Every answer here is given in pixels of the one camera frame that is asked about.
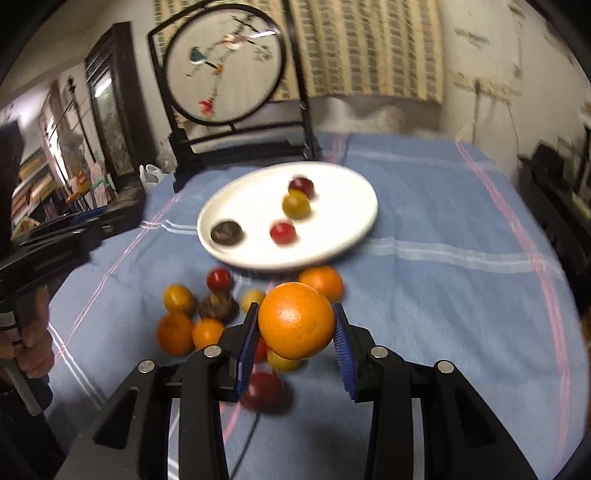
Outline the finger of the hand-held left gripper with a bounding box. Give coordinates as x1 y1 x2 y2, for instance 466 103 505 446
9 200 147 261

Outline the person's left hand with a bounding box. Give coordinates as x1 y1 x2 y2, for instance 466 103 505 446
14 285 57 380

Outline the black furniture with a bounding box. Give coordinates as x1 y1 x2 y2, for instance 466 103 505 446
517 104 591 296

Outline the yellow cherry tomato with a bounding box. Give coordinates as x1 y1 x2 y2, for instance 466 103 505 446
163 284 197 315
241 289 267 315
266 348 303 373

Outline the small orange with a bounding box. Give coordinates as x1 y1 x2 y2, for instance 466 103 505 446
192 318 226 350

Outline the round embroidered table screen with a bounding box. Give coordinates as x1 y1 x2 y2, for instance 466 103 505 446
147 0 321 193

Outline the dark brown round fruit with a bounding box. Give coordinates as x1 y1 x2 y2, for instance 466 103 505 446
211 220 246 246
198 293 240 325

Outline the white round plate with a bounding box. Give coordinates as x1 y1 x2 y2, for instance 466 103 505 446
197 161 379 271

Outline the dark wooden cabinet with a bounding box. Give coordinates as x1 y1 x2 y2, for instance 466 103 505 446
84 21 155 191

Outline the dark red round fruit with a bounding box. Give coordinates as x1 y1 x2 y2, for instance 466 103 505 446
241 372 293 412

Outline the medium orange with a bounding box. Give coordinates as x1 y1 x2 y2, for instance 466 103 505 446
157 311 197 356
298 265 345 304

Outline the dark red cherry tomato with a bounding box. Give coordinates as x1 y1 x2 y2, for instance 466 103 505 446
288 177 316 200

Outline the beige checked curtain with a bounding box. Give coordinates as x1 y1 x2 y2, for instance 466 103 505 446
153 0 446 104

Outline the blue checked blanket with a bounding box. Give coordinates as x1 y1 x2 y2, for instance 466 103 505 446
45 130 583 480

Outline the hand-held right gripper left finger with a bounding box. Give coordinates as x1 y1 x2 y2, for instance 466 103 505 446
55 302 260 480

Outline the cluttered shelf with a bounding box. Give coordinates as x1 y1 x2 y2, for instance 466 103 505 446
9 76 116 236

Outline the yellow-green cherry tomato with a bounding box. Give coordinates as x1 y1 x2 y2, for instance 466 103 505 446
282 191 311 220

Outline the large orange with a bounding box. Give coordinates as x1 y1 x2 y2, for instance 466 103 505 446
257 282 336 361

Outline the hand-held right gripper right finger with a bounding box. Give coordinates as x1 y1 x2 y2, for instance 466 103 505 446
333 303 539 480

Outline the black cable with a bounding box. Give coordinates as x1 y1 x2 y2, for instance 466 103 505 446
228 411 262 480

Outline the white plastic bag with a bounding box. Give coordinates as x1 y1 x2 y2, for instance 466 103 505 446
139 164 165 186

